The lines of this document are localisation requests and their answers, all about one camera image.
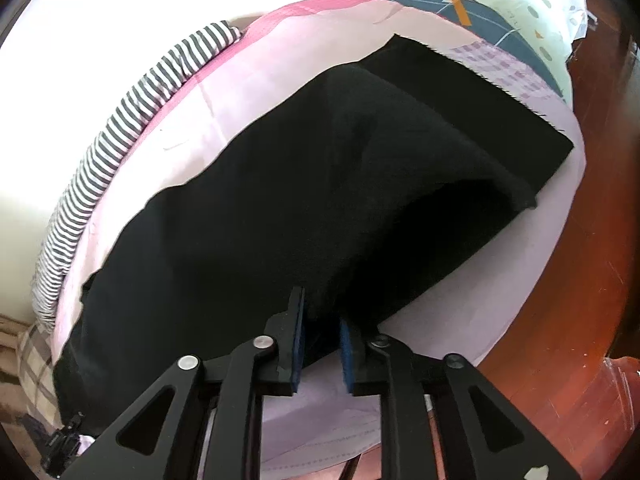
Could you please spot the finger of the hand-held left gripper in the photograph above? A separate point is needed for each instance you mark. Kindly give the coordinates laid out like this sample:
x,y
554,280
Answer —
x,y
62,447

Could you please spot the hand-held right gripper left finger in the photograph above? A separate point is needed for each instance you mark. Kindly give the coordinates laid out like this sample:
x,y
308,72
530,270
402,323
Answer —
x,y
298,355

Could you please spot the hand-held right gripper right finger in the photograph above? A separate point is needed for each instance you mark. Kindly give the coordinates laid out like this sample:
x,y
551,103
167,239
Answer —
x,y
346,355

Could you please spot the black pants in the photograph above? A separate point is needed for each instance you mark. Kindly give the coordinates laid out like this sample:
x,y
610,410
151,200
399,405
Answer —
x,y
300,185

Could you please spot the beige plaid pillow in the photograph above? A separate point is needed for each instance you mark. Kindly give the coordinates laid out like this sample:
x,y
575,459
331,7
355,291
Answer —
x,y
35,370

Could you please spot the beige brown curtain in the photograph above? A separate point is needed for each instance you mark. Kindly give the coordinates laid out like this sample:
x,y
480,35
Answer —
x,y
7,345

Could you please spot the pink bed sheet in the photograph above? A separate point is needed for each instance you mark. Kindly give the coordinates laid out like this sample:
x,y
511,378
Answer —
x,y
250,85

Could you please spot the grey white striped cloth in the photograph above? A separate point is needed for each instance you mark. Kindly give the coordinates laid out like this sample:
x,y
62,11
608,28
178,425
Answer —
x,y
115,135

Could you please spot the blue checked cloth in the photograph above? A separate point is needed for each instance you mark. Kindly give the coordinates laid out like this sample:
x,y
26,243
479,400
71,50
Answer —
x,y
480,15

